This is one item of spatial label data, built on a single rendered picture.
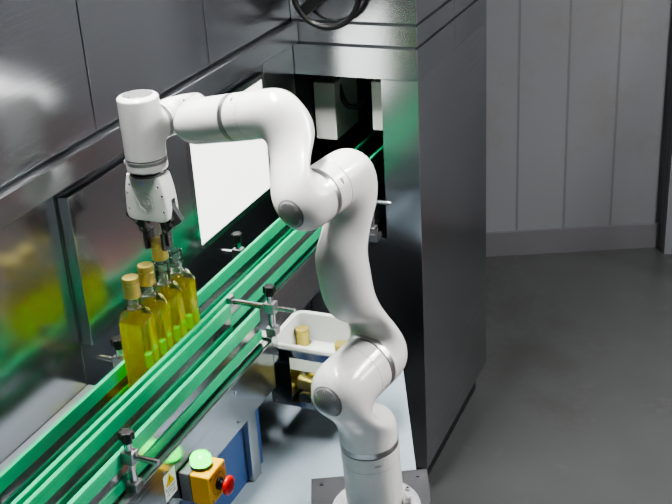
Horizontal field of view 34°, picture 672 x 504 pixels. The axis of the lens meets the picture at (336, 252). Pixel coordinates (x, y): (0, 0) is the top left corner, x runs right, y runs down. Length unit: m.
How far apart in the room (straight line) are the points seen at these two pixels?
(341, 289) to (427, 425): 1.64
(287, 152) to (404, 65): 1.21
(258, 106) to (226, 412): 0.73
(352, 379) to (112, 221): 0.67
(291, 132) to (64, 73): 0.56
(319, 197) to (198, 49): 0.92
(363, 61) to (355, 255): 1.22
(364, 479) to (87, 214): 0.78
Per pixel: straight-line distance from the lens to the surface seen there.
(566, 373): 4.42
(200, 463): 2.25
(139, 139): 2.24
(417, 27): 3.09
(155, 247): 2.35
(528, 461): 3.94
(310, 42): 3.22
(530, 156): 5.17
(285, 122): 1.96
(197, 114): 2.09
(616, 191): 5.33
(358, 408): 2.11
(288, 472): 2.64
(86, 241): 2.36
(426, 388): 3.56
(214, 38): 2.83
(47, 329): 2.34
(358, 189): 2.00
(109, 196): 2.41
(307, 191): 1.91
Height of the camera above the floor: 2.31
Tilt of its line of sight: 25 degrees down
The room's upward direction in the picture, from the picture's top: 4 degrees counter-clockwise
